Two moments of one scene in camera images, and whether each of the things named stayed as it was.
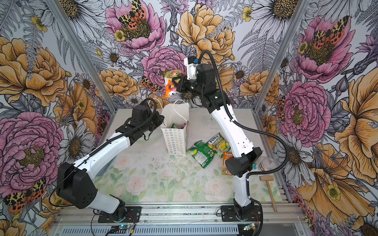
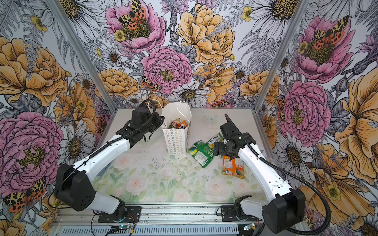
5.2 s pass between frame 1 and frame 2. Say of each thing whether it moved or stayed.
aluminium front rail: stayed
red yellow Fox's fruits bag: moved
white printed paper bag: stayed
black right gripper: moved
